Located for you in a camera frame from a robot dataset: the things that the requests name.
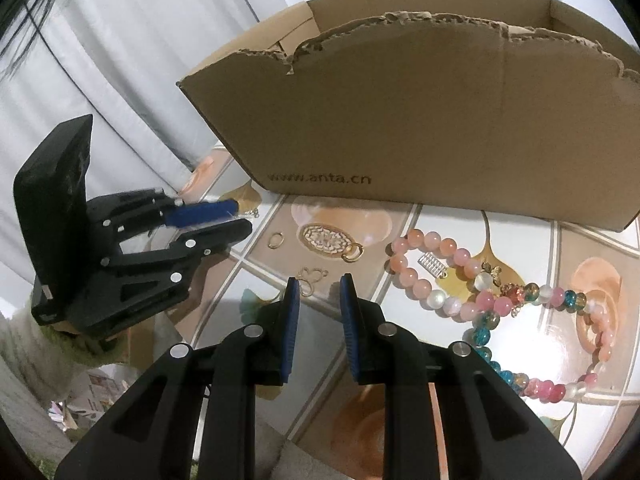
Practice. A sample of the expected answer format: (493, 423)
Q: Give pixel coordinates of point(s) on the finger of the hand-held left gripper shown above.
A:
(220, 232)
(200, 212)

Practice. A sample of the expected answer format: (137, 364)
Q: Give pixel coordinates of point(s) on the brown cardboard box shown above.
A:
(425, 110)

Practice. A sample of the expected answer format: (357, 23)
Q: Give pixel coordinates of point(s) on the silver abacus charm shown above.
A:
(432, 264)

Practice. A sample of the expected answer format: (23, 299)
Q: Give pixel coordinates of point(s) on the white curtain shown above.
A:
(125, 60)

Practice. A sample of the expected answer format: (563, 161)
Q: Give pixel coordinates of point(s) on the person's black hair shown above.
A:
(30, 5)

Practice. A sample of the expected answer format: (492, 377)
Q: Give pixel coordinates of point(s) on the ginkgo leaf patterned tablecloth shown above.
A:
(550, 260)

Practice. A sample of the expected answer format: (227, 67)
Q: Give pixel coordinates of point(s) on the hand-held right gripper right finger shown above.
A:
(350, 330)

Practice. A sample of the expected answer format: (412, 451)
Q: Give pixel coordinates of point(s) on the gold butterfly outline earring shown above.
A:
(315, 275)

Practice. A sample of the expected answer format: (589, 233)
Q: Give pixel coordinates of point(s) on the colourful printed papers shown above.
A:
(90, 400)

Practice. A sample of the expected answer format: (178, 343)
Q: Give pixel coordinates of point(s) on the gold oval hoop earring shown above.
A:
(270, 242)

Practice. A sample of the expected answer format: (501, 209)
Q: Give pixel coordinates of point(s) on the gold round hoop earring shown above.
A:
(350, 257)

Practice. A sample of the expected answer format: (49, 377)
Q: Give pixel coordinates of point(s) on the person's left forearm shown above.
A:
(30, 355)

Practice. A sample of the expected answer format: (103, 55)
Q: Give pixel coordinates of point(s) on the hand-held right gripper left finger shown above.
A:
(291, 330)

